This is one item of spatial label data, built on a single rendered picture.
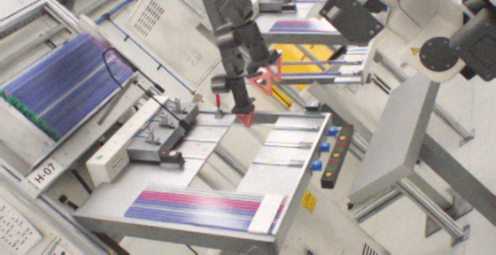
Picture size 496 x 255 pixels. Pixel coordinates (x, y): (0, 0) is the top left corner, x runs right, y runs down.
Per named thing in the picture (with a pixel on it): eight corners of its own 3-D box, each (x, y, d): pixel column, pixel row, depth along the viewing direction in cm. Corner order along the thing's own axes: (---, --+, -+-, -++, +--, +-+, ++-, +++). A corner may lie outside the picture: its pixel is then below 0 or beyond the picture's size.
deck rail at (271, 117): (333, 127, 211) (331, 112, 208) (332, 129, 209) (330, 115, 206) (170, 119, 238) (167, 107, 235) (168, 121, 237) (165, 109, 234)
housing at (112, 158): (177, 124, 236) (169, 95, 229) (115, 197, 197) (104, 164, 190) (161, 123, 239) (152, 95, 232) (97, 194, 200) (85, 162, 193)
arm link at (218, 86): (233, 63, 197) (242, 57, 205) (204, 65, 201) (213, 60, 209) (238, 95, 200) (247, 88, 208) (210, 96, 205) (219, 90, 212)
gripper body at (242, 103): (231, 115, 206) (226, 97, 203) (241, 102, 214) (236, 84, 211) (247, 114, 203) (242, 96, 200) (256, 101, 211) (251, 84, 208)
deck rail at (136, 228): (279, 253, 157) (275, 236, 154) (276, 258, 156) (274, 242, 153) (77, 225, 185) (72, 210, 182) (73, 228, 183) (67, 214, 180)
